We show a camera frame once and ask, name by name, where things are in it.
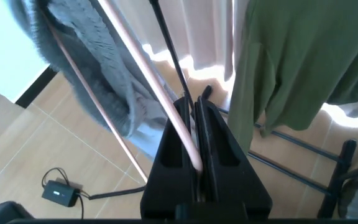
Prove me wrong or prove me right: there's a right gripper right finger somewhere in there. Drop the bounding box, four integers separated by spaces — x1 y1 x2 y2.
194 96 273 218

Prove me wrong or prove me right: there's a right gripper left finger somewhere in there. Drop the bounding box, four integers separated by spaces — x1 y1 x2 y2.
140 96 198 218

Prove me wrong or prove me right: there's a pink clothes hanger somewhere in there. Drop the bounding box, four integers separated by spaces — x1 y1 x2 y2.
42 0 204 184

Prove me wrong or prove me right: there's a green long-sleeved shirt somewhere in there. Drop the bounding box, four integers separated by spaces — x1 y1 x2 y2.
227 0 358 155

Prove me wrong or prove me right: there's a pale grey garment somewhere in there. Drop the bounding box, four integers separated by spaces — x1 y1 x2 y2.
6 0 180 162

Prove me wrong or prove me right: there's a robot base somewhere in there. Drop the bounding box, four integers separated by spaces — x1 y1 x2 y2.
0 200 34 224

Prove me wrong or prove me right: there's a black clothes rack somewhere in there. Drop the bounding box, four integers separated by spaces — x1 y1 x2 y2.
149 0 358 218

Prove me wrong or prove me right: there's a black power adapter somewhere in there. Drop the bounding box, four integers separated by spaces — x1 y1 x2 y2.
41 167 85 218

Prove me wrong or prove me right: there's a beige curtain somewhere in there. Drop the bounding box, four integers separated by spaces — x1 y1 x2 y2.
113 0 358 119

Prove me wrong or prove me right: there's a black braided cable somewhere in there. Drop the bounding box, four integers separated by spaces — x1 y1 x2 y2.
88 185 147 200

